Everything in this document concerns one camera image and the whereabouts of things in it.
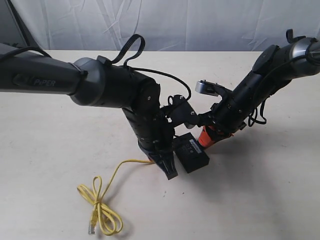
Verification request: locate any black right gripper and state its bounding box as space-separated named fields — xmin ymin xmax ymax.
xmin=198 ymin=87 xmax=255 ymax=149

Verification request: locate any yellow ethernet cable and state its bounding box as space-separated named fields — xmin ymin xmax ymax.
xmin=76 ymin=158 xmax=155 ymax=236

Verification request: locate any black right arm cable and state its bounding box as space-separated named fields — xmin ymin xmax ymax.
xmin=247 ymin=42 xmax=320 ymax=127

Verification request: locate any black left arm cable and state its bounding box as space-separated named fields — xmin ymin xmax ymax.
xmin=0 ymin=34 xmax=192 ymax=101

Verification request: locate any black network switch box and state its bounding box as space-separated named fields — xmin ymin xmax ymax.
xmin=173 ymin=133 xmax=210 ymax=174

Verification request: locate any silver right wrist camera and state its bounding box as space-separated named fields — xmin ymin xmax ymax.
xmin=195 ymin=80 xmax=218 ymax=97

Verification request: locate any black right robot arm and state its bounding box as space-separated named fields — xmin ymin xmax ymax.
xmin=195 ymin=35 xmax=320 ymax=149

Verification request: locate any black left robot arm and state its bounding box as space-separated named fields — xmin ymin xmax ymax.
xmin=0 ymin=44 xmax=178 ymax=179

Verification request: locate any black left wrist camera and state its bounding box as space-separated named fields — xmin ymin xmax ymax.
xmin=161 ymin=94 xmax=200 ymax=129

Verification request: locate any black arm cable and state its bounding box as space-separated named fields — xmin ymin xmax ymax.
xmin=247 ymin=42 xmax=320 ymax=127
xmin=0 ymin=34 xmax=192 ymax=101

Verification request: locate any white backdrop curtain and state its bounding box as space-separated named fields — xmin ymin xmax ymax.
xmin=0 ymin=0 xmax=320 ymax=51

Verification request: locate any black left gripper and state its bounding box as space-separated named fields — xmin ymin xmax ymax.
xmin=138 ymin=116 xmax=178 ymax=180

